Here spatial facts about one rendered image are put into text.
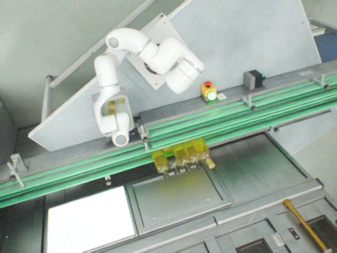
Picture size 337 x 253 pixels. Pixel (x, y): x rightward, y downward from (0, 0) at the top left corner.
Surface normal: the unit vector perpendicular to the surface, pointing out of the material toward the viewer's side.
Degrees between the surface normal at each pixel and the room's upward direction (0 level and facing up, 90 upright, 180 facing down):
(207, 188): 90
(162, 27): 4
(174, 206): 90
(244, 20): 0
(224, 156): 89
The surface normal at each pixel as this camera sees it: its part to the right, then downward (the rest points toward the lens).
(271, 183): -0.12, -0.79
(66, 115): 0.30, 0.55
